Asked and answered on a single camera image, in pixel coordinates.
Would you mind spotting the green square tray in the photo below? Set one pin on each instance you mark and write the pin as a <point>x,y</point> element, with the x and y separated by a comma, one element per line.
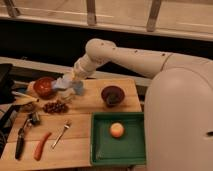
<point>128,149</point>

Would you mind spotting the peach apple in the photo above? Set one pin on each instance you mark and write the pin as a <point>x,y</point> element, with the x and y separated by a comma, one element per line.
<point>117,130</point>

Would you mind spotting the banana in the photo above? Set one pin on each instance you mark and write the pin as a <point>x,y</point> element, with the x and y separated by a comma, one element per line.
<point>24,98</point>

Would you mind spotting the red chili pepper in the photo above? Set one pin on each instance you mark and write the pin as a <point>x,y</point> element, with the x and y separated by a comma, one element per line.
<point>39,148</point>

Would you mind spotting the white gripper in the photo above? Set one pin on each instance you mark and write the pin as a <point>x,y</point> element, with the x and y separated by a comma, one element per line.
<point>82,69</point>

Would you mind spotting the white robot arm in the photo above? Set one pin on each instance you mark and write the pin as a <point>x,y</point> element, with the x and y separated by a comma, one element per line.
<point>178,106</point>

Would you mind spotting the dark maroon bowl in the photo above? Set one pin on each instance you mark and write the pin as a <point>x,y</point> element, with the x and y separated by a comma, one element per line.
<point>112,95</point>

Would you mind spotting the red bowl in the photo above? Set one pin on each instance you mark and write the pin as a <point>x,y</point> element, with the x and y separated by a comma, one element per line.
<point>43,87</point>

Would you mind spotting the grey blue towel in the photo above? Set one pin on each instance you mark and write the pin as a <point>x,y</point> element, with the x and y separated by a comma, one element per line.
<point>62,84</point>

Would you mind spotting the bunch of dark grapes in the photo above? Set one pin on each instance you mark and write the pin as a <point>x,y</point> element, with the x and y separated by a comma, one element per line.
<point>55,107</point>

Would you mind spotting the silver fork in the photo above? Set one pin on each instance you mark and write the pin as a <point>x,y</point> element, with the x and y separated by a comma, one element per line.
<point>66,126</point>

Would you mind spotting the brown round object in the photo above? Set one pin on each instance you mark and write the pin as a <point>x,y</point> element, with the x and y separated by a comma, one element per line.
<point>30,107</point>

